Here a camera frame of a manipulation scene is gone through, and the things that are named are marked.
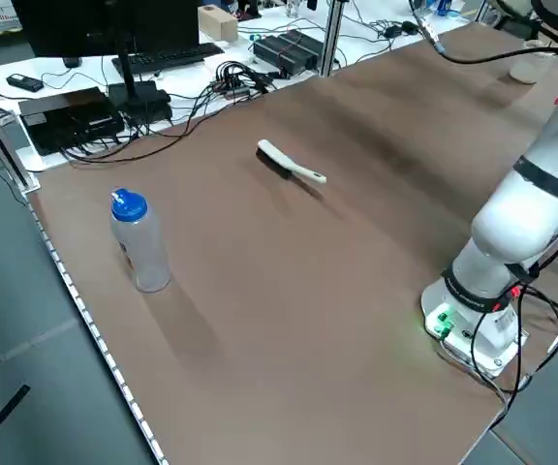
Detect black monitor with stand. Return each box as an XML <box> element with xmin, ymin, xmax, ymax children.
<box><xmin>11</xmin><ymin>0</ymin><xmax>201</xmax><ymax>110</ymax></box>

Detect black keyboard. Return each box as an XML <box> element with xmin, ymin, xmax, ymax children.
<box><xmin>111</xmin><ymin>42</ymin><xmax>226</xmax><ymax>76</ymax></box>

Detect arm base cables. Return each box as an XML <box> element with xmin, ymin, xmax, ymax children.
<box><xmin>470</xmin><ymin>278</ymin><xmax>558</xmax><ymax>406</ymax></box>

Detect long black table cable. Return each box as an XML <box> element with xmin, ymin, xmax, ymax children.
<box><xmin>63</xmin><ymin>84</ymin><xmax>222</xmax><ymax>165</ymax></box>

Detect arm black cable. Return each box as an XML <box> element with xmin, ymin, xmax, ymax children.
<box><xmin>407</xmin><ymin>0</ymin><xmax>558</xmax><ymax>98</ymax></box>

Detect small beige lidded bin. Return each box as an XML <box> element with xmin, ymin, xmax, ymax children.
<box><xmin>509</xmin><ymin>39</ymin><xmax>558</xmax><ymax>85</ymax></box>

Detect black finned power box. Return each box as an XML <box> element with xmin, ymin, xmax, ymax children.
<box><xmin>252</xmin><ymin>35</ymin><xmax>320</xmax><ymax>78</ymax></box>
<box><xmin>278</xmin><ymin>29</ymin><xmax>328</xmax><ymax>60</ymax></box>

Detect black cable hub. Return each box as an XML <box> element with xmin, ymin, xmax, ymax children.
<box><xmin>209</xmin><ymin>60</ymin><xmax>280</xmax><ymax>101</ymax></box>

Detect wooden block with hole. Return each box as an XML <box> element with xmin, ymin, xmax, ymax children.
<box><xmin>197</xmin><ymin>4</ymin><xmax>239</xmax><ymax>44</ymax></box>

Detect aluminium post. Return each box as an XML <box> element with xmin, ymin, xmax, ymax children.
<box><xmin>318</xmin><ymin>0</ymin><xmax>347</xmax><ymax>78</ymax></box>

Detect black flat computer box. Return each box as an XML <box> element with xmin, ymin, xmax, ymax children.
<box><xmin>18</xmin><ymin>86</ymin><xmax>126</xmax><ymax>157</ymax></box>

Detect white brush with black bristles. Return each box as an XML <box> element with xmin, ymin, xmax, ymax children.
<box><xmin>256</xmin><ymin>139</ymin><xmax>328</xmax><ymax>185</ymax></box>

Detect small black handheld device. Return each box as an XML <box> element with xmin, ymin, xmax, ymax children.
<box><xmin>6</xmin><ymin>73</ymin><xmax>46</xmax><ymax>93</ymax></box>

